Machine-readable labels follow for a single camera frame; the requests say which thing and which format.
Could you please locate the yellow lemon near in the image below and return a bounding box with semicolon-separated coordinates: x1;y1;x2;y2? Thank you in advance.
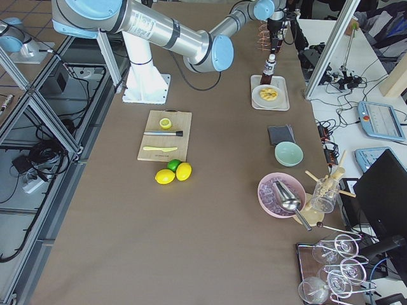
155;168;176;185

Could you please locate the pink ice bowl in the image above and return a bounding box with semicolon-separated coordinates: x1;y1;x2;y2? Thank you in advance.
258;172;306;219

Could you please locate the blue teach pendant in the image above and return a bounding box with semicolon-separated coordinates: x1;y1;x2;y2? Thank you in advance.
354;146;390;173
357;101;406;142

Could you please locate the grey folded cloth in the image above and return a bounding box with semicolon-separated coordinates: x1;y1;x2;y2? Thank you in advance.
267;125;296;146

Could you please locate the steel muddler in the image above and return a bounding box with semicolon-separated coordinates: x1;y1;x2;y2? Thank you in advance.
143;130;184;137

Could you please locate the tea bottle white cap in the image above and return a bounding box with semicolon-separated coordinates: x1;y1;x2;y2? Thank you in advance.
260;54;276;85

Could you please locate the glazed braided donut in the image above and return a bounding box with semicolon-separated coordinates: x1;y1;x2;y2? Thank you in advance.
259;88;279;101

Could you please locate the metal ice scoop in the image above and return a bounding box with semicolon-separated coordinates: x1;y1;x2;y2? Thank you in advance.
274;180;312;231

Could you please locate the black computer monitor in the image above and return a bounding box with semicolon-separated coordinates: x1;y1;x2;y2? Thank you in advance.
354;149;406;239

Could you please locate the mint green bowl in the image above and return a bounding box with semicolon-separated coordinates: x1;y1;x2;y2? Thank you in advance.
275;142;304;167

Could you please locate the white round plate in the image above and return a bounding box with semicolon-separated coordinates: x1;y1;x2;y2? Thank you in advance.
252;85;283;109

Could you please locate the clear glass jar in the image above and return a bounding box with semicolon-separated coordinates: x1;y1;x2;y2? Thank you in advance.
310;178;339;213

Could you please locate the cream serving tray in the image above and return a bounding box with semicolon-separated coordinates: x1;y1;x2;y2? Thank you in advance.
251;74;289;111

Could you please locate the green handled reacher stick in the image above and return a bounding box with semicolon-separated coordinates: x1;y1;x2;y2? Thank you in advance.
340;22;359;75

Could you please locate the yellow lemon far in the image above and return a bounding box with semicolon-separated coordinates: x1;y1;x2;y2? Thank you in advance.
176;162;192;181

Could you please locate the copper wire bottle rack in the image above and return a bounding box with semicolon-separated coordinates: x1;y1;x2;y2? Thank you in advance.
258;21;277;54

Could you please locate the yellow lemon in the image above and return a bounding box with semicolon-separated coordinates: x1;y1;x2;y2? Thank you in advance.
155;168;176;185
176;162;192;181

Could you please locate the green lime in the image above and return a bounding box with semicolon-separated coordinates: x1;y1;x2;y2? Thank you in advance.
167;159;182;172

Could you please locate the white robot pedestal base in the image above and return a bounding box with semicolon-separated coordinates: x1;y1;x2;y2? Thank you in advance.
122;32;171;105

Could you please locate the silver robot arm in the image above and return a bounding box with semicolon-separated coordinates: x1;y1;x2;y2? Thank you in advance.
1;17;55;64
52;1;282;72

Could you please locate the halved lemon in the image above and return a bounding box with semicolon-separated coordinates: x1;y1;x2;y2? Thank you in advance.
159;118;172;130

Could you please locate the wine glass rack tray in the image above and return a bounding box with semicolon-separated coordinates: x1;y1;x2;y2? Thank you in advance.
296;232;376;304

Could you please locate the wooden block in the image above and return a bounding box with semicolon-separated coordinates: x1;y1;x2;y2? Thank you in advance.
379;55;407;98

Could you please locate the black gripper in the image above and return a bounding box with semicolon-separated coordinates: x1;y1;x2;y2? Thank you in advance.
267;10;286;53

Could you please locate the wooden glass stand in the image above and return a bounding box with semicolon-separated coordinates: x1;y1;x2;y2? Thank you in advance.
305;150;356;224

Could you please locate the yellow plastic knife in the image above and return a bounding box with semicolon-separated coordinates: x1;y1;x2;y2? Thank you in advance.
142;146;178;153

